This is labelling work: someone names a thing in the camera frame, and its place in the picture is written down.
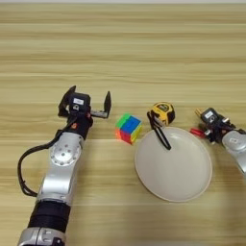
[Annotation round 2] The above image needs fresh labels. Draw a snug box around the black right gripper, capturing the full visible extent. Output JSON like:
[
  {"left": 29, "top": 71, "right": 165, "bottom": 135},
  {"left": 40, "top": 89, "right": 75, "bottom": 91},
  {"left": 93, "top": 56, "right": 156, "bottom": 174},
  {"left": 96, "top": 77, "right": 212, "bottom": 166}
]
[{"left": 203, "top": 115, "right": 238, "bottom": 145}]

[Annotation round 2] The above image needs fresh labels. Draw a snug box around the round white plate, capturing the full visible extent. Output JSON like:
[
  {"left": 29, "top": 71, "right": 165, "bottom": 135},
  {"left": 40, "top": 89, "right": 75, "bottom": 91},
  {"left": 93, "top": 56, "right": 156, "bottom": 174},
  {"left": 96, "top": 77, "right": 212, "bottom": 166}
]
[{"left": 134, "top": 126, "right": 213, "bottom": 203}]

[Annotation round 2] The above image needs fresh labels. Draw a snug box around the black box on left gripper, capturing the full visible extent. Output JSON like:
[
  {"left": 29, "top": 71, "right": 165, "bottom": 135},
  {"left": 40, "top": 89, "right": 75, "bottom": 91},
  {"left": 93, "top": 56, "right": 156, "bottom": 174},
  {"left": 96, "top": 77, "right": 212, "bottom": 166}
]
[{"left": 67, "top": 91, "right": 92, "bottom": 115}]

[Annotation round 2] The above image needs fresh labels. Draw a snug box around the red black pen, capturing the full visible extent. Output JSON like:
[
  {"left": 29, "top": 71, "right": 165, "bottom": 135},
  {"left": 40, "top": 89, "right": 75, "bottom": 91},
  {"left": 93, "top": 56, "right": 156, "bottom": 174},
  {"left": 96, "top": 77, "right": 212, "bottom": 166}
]
[{"left": 189, "top": 127, "right": 209, "bottom": 139}]

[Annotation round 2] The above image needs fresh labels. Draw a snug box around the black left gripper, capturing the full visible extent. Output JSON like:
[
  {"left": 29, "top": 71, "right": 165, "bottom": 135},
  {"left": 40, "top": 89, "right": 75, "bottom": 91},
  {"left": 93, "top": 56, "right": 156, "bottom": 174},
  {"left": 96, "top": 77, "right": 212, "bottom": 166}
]
[{"left": 57, "top": 85, "right": 112, "bottom": 141}]

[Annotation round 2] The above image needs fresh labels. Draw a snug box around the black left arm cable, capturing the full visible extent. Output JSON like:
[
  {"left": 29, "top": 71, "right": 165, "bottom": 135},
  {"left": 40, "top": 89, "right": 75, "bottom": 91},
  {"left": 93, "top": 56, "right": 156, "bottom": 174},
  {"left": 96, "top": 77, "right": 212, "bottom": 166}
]
[{"left": 16, "top": 123, "right": 77, "bottom": 198}]

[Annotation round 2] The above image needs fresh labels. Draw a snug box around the multicolour puzzle cube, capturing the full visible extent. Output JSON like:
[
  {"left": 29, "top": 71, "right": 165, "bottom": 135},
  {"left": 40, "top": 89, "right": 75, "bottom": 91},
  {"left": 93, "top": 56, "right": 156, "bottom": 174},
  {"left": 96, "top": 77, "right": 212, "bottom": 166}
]
[{"left": 114, "top": 112, "right": 144, "bottom": 145}]

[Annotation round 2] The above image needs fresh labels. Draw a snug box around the yellow black tape measure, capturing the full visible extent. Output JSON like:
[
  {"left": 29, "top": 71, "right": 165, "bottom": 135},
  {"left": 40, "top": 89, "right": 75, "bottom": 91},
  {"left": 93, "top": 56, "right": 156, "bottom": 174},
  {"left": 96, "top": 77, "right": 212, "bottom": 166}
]
[{"left": 146, "top": 101, "right": 177, "bottom": 152}]

